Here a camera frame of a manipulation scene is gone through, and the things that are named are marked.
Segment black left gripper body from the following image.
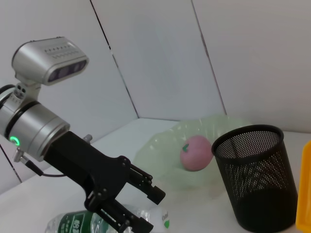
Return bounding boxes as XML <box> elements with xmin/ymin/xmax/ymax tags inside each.
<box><xmin>43</xmin><ymin>131</ymin><xmax>133</xmax><ymax>212</ymax></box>

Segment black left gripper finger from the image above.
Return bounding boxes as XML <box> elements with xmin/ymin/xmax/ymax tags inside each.
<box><xmin>93</xmin><ymin>191</ymin><xmax>154</xmax><ymax>233</ymax></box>
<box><xmin>123</xmin><ymin>162</ymin><xmax>167</xmax><ymax>204</ymax></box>

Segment pink toy peach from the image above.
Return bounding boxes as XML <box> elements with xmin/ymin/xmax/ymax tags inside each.
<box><xmin>180</xmin><ymin>135</ymin><xmax>214</xmax><ymax>172</ymax></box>

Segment green label water bottle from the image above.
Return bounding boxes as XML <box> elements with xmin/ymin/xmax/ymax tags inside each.
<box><xmin>45</xmin><ymin>206</ymin><xmax>171</xmax><ymax>233</ymax></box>

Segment translucent green fruit plate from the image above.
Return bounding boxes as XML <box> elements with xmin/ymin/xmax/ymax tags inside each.
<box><xmin>132</xmin><ymin>114</ymin><xmax>253</xmax><ymax>192</ymax></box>

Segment black mesh pen holder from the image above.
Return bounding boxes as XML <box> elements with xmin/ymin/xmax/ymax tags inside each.
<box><xmin>211</xmin><ymin>124</ymin><xmax>298</xmax><ymax>233</ymax></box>

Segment yellow plastic bin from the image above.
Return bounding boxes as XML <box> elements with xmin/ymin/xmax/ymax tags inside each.
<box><xmin>295</xmin><ymin>140</ymin><xmax>311</xmax><ymax>230</ymax></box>

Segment left gripper cable with plugs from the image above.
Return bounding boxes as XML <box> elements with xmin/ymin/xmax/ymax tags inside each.
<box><xmin>13</xmin><ymin>134</ymin><xmax>93</xmax><ymax>178</ymax></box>

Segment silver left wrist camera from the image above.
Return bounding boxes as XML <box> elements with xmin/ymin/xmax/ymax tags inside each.
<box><xmin>12</xmin><ymin>36</ymin><xmax>89</xmax><ymax>100</ymax></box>

